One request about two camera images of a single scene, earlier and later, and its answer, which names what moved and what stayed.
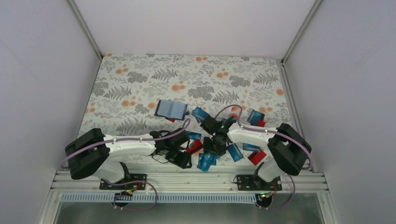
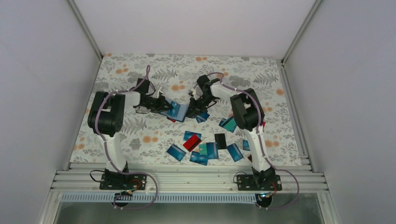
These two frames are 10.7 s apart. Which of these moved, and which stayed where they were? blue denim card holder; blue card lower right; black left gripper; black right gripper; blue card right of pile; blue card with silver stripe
Moved: black right gripper; black left gripper
Stayed: blue card lower right; blue card with silver stripe; blue denim card holder; blue card right of pile
